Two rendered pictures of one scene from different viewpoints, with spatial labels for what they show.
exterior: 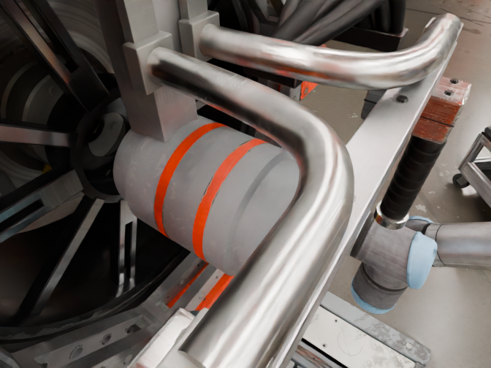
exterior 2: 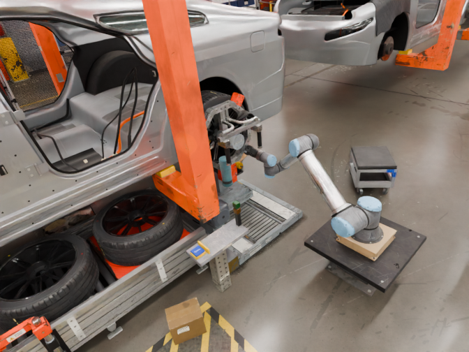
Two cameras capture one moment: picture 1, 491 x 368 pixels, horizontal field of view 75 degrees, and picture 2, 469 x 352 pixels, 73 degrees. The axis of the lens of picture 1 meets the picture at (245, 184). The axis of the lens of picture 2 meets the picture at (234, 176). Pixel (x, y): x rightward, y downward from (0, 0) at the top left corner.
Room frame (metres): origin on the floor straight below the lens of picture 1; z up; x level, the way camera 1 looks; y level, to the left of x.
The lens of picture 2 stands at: (-1.99, -0.69, 2.00)
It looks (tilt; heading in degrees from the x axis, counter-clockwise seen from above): 33 degrees down; 18
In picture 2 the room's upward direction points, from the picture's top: 7 degrees counter-clockwise
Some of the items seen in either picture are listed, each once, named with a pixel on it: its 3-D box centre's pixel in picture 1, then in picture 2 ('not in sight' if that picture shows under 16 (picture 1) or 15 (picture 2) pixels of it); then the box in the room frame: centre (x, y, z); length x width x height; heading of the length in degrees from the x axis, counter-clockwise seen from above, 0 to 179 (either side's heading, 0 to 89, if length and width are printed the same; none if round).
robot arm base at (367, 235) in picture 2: not in sight; (366, 226); (-0.20, -1.02, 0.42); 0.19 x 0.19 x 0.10
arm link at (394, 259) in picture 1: (394, 250); (268, 159); (0.32, -0.26, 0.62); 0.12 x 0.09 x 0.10; 56
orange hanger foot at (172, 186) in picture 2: not in sight; (176, 177); (-0.13, 0.38, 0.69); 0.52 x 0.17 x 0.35; 56
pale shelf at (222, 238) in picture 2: not in sight; (218, 241); (-0.50, -0.03, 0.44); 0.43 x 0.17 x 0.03; 146
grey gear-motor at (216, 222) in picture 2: not in sight; (209, 211); (0.00, 0.22, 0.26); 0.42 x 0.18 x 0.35; 56
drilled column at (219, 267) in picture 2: not in sight; (218, 266); (-0.52, -0.02, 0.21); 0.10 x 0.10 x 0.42; 56
